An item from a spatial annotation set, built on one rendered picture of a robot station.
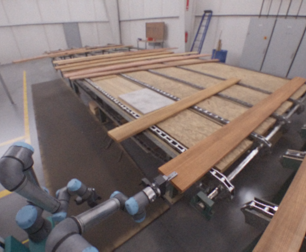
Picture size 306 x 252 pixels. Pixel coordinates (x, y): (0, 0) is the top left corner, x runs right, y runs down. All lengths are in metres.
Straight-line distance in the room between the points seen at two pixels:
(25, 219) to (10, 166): 0.41
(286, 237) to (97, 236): 1.45
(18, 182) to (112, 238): 1.05
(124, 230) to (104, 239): 0.20
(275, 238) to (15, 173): 1.17
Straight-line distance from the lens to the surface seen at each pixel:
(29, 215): 1.25
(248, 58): 6.65
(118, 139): 1.21
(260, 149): 1.56
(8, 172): 0.96
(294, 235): 0.90
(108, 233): 1.76
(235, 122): 1.57
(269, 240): 0.86
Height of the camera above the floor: 1.61
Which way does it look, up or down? 34 degrees down
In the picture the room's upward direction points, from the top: straight up
